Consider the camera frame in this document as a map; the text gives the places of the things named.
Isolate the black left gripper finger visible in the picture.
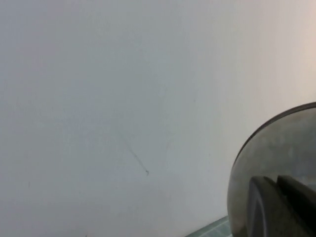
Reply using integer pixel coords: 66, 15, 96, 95
276, 174, 316, 237

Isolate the stainless steel lid black knob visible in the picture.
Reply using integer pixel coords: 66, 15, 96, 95
227, 101, 316, 237

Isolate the green grid tablecloth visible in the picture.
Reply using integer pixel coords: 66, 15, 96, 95
184, 214, 234, 237

